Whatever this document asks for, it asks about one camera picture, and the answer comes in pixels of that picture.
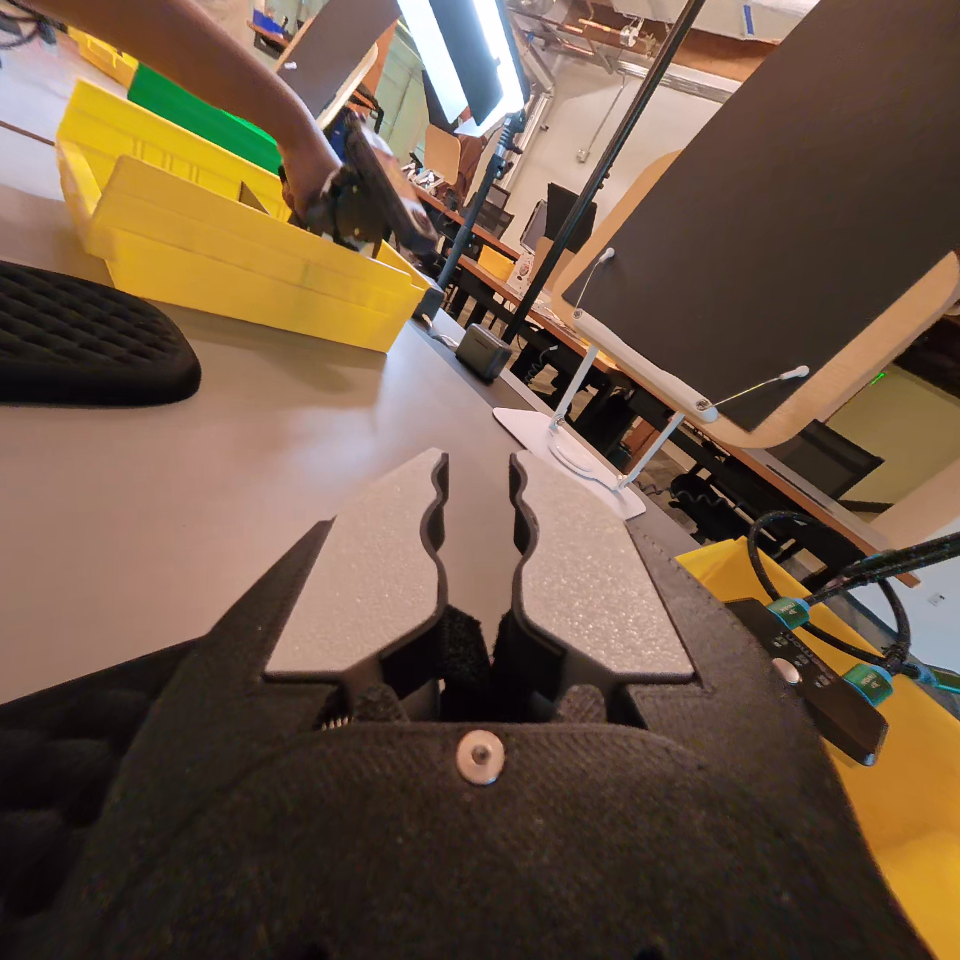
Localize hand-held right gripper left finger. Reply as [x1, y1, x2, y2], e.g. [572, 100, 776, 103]
[262, 447, 451, 682]

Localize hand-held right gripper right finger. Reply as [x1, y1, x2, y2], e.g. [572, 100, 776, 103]
[508, 448, 696, 682]

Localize yellow plastic bins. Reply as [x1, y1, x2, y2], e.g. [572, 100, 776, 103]
[56, 78, 432, 355]

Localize green plug braided hdmi cable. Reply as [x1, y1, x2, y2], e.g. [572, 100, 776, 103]
[765, 531, 960, 633]
[746, 510, 960, 710]

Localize black hdmi switch box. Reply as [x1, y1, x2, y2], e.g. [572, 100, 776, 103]
[722, 596, 891, 768]

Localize yellow divided plastic bin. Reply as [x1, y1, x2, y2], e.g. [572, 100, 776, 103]
[673, 534, 960, 960]

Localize person's left hand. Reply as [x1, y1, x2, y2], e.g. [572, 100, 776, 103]
[279, 144, 346, 228]

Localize black light stand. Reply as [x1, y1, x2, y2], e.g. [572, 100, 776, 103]
[412, 108, 530, 324]

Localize white board stand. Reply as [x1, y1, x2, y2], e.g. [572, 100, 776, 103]
[491, 247, 813, 522]

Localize led light panel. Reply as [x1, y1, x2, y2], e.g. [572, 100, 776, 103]
[397, 0, 535, 138]

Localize small black box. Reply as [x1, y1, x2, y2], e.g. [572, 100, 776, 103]
[454, 324, 516, 386]

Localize green plastic bin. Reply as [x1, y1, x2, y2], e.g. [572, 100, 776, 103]
[126, 63, 285, 177]

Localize black stand pole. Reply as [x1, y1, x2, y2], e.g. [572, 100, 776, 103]
[498, 0, 708, 348]

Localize small yellow plastic bin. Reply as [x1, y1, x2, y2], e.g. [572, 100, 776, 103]
[67, 26, 141, 89]

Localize black coiled cable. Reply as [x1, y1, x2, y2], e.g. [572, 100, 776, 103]
[667, 471, 745, 528]

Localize black board with wooden frame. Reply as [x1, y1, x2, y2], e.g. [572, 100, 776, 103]
[551, 0, 960, 451]
[276, 0, 404, 125]

